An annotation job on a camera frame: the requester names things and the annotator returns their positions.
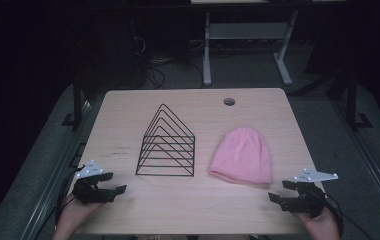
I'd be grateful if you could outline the black metal stand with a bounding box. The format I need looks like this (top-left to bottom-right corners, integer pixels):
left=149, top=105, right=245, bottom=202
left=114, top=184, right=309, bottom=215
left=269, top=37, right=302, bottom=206
left=344, top=64, right=374, bottom=132
left=61, top=74, right=86, bottom=128

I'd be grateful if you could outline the black wire file rack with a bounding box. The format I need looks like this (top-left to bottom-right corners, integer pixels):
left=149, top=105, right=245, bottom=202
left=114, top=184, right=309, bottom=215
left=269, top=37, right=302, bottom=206
left=135, top=103, right=196, bottom=177

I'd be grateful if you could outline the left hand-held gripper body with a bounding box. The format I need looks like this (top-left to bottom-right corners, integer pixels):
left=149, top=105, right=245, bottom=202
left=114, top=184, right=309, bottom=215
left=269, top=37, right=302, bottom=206
left=72, top=159, right=117, bottom=205

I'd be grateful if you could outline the person's right hand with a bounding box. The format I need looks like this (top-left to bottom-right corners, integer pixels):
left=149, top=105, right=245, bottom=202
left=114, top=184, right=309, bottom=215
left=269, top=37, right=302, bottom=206
left=292, top=207, right=341, bottom=236

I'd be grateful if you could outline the pink knit beanie hat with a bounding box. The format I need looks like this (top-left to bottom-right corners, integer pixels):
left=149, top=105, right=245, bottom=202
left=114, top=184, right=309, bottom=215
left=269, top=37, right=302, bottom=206
left=208, top=126, right=273, bottom=186

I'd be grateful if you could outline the bundle of floor cables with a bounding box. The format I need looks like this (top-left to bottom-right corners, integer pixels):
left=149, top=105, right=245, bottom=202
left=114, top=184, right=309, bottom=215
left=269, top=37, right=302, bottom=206
left=134, top=34, right=206, bottom=90

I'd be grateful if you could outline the person's left hand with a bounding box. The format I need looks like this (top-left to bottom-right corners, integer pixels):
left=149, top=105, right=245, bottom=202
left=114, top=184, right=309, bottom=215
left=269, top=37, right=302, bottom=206
left=53, top=195, right=103, bottom=236

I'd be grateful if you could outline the right hand-held gripper cable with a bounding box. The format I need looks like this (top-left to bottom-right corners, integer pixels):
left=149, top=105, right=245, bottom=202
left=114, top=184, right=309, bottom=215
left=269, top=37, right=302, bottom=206
left=322, top=192, right=376, bottom=240

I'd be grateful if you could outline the aluminium frame rail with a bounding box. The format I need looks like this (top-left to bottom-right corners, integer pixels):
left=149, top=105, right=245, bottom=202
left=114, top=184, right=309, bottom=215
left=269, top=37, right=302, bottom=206
left=19, top=98, right=94, bottom=240
left=331, top=98, right=380, bottom=231

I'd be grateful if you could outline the left hand-held gripper cable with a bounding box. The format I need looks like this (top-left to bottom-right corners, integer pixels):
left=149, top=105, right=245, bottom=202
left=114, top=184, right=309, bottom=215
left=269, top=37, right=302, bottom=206
left=34, top=169, right=81, bottom=239

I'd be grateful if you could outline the white metal desk frame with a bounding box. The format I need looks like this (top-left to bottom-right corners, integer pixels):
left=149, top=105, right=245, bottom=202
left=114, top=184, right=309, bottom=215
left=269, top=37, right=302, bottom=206
left=202, top=9, right=300, bottom=87

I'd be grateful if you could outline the hand-held gripper cable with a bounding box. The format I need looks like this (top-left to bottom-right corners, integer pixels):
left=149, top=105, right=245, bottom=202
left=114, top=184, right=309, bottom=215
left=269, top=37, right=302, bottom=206
left=34, top=169, right=81, bottom=239
left=322, top=192, right=376, bottom=240

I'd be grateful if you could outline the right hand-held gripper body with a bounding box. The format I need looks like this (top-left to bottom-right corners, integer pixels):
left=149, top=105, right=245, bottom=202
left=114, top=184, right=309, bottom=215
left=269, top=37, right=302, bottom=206
left=279, top=168, right=339, bottom=219

